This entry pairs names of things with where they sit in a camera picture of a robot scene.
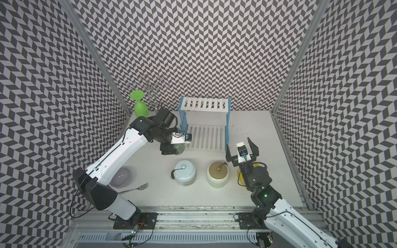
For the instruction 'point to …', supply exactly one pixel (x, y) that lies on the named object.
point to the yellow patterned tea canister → (240, 177)
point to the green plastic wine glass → (141, 109)
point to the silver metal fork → (143, 186)
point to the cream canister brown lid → (217, 174)
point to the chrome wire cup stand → (151, 88)
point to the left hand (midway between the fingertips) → (174, 143)
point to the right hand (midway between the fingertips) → (238, 144)
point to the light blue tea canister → (184, 173)
